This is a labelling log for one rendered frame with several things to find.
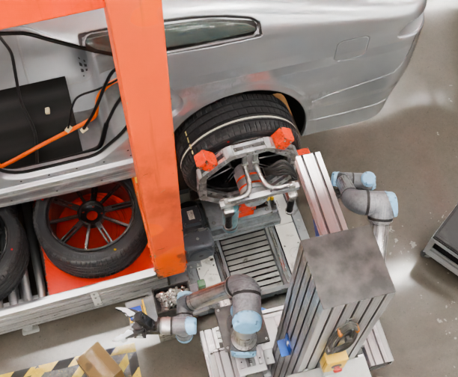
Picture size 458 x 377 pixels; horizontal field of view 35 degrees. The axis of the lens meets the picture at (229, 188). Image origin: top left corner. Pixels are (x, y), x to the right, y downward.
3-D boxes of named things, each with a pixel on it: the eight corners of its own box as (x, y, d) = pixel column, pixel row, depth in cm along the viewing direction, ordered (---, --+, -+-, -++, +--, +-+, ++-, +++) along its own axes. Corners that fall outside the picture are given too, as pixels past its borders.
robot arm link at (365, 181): (355, 185, 367) (351, 189, 377) (376, 185, 367) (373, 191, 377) (355, 169, 369) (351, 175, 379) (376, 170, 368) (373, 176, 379)
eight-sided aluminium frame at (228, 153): (288, 179, 418) (298, 128, 370) (292, 189, 415) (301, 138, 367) (197, 203, 410) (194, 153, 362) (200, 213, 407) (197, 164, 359)
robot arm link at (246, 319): (255, 330, 340) (262, 289, 292) (256, 361, 333) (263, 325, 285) (230, 330, 340) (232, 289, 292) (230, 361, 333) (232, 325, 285)
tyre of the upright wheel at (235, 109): (255, 161, 442) (309, 93, 393) (267, 194, 432) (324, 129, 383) (156, 163, 409) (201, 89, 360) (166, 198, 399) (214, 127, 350)
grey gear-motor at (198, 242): (197, 208, 464) (197, 182, 433) (215, 267, 445) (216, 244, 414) (170, 215, 461) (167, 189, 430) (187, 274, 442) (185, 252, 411)
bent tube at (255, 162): (283, 156, 379) (285, 145, 369) (295, 188, 370) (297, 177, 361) (251, 164, 376) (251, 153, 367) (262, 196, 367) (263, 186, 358)
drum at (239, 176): (256, 170, 397) (257, 157, 385) (269, 204, 388) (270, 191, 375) (231, 176, 395) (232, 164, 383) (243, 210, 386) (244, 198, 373)
